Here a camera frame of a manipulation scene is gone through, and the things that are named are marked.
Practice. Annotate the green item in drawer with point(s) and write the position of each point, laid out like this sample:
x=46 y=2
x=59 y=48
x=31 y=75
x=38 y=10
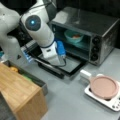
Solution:
x=27 y=78

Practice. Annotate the grey open drawer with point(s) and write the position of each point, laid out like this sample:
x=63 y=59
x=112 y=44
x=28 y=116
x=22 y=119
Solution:
x=35 y=79

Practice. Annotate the silver toaster oven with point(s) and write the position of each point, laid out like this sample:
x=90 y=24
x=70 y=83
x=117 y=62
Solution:
x=100 y=32

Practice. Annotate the black oven door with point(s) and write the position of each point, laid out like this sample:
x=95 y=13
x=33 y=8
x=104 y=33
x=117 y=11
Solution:
x=69 y=66

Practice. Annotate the teal bowl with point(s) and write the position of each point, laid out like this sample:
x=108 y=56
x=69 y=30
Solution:
x=72 y=36

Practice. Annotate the blue and white gripper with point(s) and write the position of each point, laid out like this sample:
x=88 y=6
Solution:
x=55 y=54

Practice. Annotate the pink pan with white handle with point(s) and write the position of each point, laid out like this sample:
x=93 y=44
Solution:
x=101 y=86

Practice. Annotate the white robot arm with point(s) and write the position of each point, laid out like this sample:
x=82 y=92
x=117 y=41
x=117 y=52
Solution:
x=34 y=22

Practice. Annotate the white induction cooker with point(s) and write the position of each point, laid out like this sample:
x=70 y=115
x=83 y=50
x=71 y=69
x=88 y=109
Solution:
x=113 y=103

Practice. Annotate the orange carrot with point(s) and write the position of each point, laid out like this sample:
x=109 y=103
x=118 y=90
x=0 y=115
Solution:
x=76 y=36

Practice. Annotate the wooden drawer cabinet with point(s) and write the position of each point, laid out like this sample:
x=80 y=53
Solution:
x=25 y=98

